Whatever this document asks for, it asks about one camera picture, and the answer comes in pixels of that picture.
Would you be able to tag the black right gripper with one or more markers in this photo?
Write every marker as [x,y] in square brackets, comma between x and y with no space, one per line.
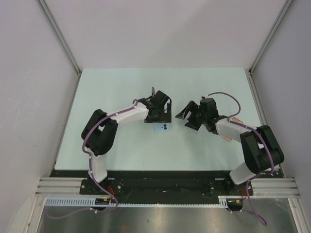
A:
[193,107]

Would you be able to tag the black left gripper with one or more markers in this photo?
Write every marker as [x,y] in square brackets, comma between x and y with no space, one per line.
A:
[165,117]

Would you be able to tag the blue cased phone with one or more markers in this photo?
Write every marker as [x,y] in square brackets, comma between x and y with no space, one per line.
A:
[161,127]

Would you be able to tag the pink phone case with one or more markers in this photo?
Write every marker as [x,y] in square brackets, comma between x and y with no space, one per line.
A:
[229,131]

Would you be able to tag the purple phone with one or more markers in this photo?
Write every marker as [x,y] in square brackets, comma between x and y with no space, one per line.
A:
[153,91]

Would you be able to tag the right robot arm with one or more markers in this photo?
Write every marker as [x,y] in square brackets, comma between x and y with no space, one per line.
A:
[261,150]

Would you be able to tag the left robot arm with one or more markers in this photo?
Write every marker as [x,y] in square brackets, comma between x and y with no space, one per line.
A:
[100,131]

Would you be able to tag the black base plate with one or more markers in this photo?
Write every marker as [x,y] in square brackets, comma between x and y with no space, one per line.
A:
[159,185]

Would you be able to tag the aluminium rail frame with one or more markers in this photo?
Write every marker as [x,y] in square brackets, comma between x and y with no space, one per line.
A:
[51,186]

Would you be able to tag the white cable duct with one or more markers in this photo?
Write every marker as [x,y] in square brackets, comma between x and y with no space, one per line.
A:
[213,202]

